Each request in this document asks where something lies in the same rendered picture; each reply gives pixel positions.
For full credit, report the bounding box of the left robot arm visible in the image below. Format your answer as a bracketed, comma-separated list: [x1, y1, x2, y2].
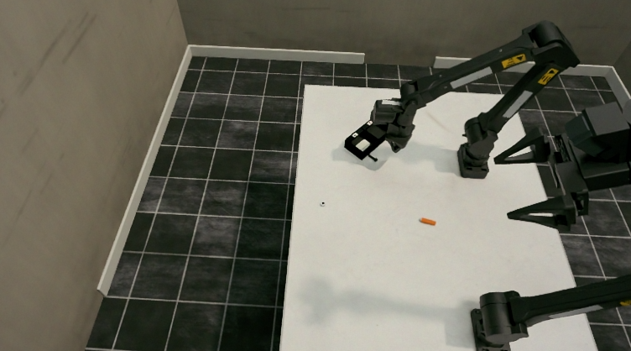
[471, 99, 631, 351]

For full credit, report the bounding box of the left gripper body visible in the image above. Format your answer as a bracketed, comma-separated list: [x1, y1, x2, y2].
[543, 132, 589, 225]

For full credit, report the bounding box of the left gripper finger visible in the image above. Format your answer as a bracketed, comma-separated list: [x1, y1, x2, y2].
[507, 195, 571, 232]
[493, 126, 547, 165]

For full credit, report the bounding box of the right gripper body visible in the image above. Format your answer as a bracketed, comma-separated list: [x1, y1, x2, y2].
[385, 120, 415, 148]

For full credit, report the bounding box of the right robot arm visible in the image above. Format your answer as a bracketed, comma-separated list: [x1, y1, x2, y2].
[370, 21, 580, 175]

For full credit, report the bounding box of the orange cylinder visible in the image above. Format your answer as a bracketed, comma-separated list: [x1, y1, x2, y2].
[420, 217, 436, 225]

